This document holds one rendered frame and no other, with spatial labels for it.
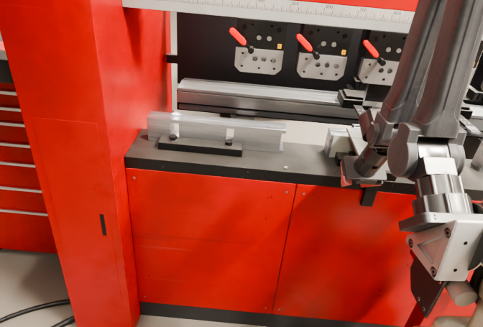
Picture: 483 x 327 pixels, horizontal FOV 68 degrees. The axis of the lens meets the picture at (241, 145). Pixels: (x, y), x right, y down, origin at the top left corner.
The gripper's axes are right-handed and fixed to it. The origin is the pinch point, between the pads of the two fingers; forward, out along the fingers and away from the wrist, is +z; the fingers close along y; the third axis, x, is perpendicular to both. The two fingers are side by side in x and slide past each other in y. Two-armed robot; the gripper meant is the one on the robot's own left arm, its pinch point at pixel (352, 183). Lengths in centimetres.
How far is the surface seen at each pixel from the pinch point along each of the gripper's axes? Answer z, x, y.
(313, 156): 25.7, -23.9, 1.3
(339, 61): -7.3, -38.9, 0.1
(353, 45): 23, -82, -23
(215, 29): 25, -88, 40
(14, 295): 105, 13, 129
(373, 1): -24, -47, -6
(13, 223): 93, -18, 135
